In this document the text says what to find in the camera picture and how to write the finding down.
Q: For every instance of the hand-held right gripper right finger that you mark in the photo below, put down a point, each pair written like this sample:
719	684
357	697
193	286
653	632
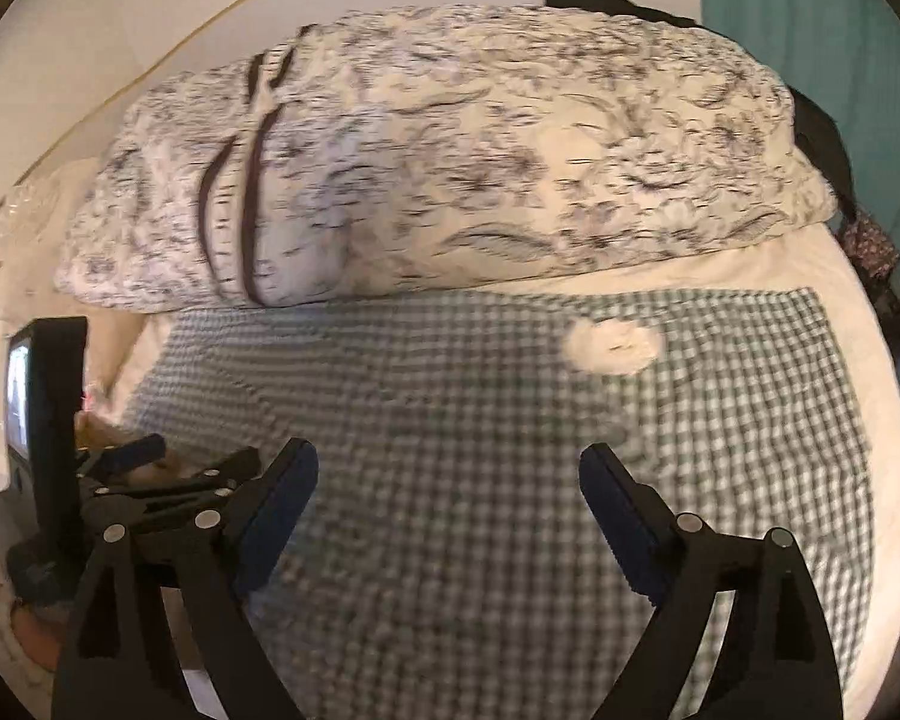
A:
630	523

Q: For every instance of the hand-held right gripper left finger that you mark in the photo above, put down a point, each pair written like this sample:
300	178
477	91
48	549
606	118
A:
270	519

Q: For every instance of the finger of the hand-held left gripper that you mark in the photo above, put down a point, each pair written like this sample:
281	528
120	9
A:
139	452
225	466

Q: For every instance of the grey checkered blanket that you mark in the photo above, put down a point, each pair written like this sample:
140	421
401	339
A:
457	390

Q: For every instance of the dark floral fabric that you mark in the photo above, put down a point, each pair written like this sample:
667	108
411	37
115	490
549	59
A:
870	244

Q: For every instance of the floral print pillow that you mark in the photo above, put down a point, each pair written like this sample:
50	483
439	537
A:
495	150

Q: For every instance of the teal curtain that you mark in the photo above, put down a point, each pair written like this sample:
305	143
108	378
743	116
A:
832	15

